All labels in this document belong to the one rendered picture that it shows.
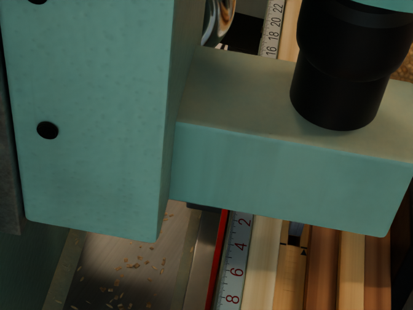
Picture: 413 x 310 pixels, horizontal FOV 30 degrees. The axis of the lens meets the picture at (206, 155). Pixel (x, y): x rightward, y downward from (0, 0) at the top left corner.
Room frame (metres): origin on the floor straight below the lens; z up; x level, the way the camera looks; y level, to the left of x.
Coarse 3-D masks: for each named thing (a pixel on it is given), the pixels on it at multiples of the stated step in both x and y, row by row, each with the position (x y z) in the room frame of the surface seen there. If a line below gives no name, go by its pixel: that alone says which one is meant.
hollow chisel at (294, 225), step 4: (292, 224) 0.32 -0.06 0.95; (296, 224) 0.32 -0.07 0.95; (300, 224) 0.32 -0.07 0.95; (304, 224) 0.32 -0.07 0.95; (292, 228) 0.32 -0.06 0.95; (296, 228) 0.32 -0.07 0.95; (300, 228) 0.32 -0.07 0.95; (288, 232) 0.32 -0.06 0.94; (292, 232) 0.32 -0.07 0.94; (296, 232) 0.32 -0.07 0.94; (300, 232) 0.32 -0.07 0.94; (300, 236) 0.32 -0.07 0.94
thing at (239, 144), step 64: (192, 64) 0.35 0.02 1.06; (256, 64) 0.35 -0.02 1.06; (192, 128) 0.30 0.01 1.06; (256, 128) 0.30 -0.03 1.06; (320, 128) 0.31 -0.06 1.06; (384, 128) 0.31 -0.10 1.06; (192, 192) 0.30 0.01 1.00; (256, 192) 0.29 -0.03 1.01; (320, 192) 0.29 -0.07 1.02; (384, 192) 0.29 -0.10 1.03
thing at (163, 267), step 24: (168, 216) 0.43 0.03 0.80; (192, 216) 0.44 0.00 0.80; (72, 240) 0.39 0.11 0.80; (96, 240) 0.39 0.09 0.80; (120, 240) 0.40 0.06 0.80; (168, 240) 0.40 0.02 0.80; (192, 240) 0.41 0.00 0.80; (72, 264) 0.37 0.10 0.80; (96, 264) 0.37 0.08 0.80; (120, 264) 0.37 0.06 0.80; (144, 264) 0.38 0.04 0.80; (168, 264) 0.38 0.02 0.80; (72, 288) 0.34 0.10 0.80; (96, 288) 0.34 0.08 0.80; (120, 288) 0.35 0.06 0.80; (144, 288) 0.35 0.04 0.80; (168, 288) 0.35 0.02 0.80
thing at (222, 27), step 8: (208, 0) 0.44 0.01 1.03; (216, 0) 0.44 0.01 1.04; (224, 0) 0.44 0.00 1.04; (232, 0) 0.45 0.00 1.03; (208, 8) 0.44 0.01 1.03; (216, 8) 0.44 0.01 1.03; (224, 8) 0.44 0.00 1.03; (232, 8) 0.45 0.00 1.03; (208, 16) 0.44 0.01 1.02; (216, 16) 0.44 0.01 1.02; (224, 16) 0.44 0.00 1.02; (232, 16) 0.45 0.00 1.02; (208, 24) 0.44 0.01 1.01; (216, 24) 0.44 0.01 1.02; (224, 24) 0.44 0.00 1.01; (208, 32) 0.44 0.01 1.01; (216, 32) 0.44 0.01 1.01; (224, 32) 0.45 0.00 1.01; (208, 40) 0.44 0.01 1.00; (216, 40) 0.44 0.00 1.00
